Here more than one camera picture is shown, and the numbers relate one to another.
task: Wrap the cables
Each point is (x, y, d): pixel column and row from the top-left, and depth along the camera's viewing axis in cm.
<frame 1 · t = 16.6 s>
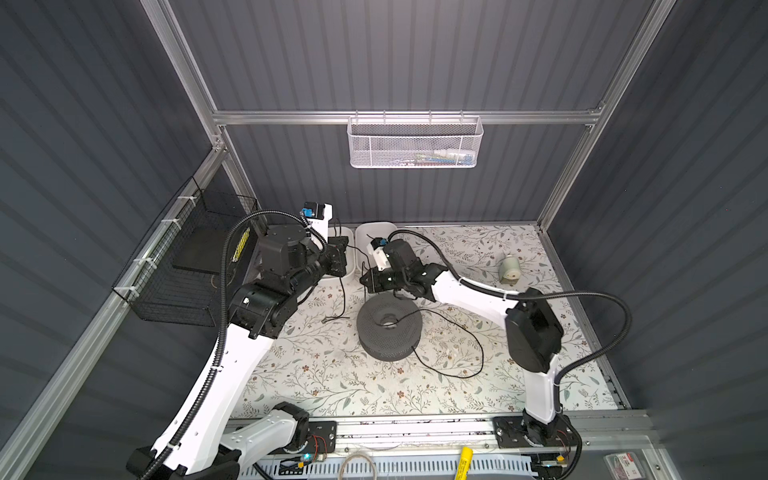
left hand: (346, 237, 64), fingers closed
right hand: (362, 282, 85), fingers closed
white plastic bin: (365, 233, 117), point 3 cm above the table

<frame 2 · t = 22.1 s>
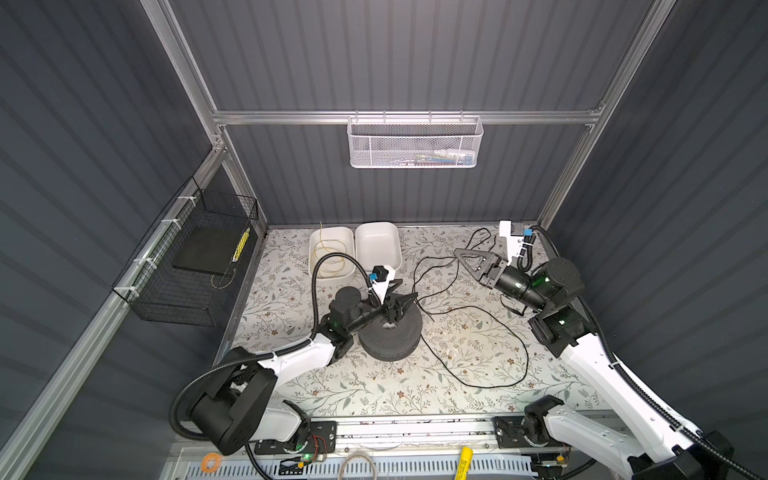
left hand: (409, 287, 78), fingers open
right hand: (459, 259, 61), fingers closed
the named things where they were.

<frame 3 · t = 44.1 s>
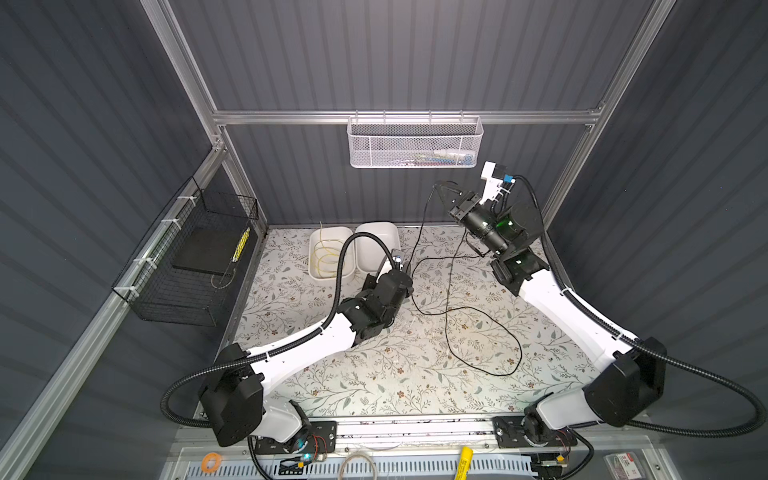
left hand: (384, 273, 80), fingers closed
right hand: (436, 188, 62), fingers closed
the named things where they were.

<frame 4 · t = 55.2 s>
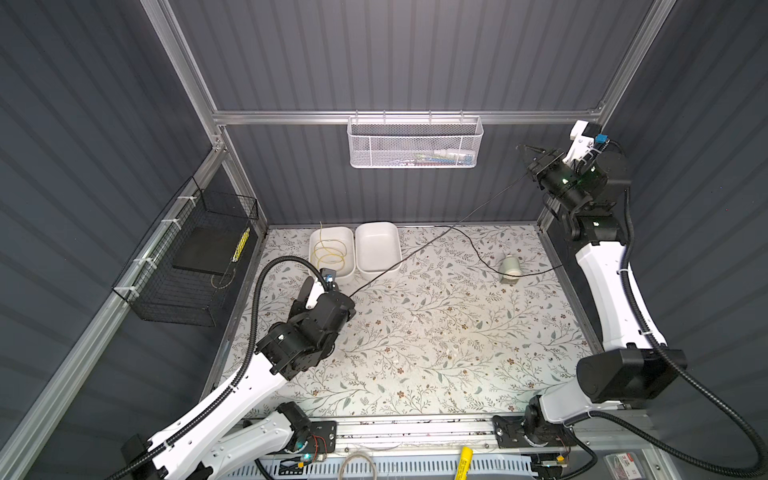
left hand: (308, 299, 71), fingers closed
right hand: (522, 145, 63), fingers closed
the named things where they were.

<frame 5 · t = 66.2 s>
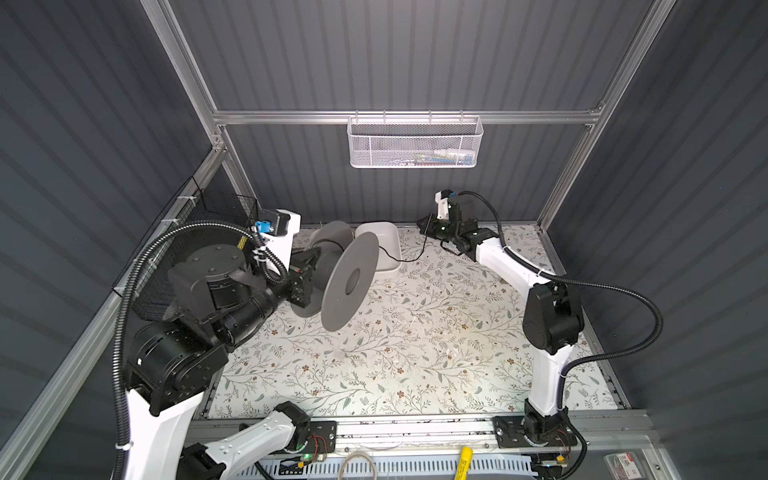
left hand: (317, 248, 51), fingers closed
right hand: (419, 223, 91), fingers closed
the named things where they were.

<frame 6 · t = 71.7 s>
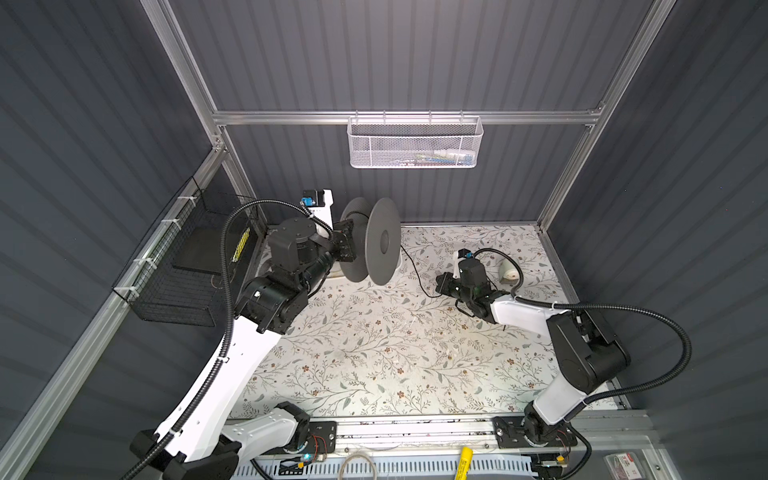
left hand: (351, 220, 62), fingers closed
right hand: (439, 278, 93), fingers closed
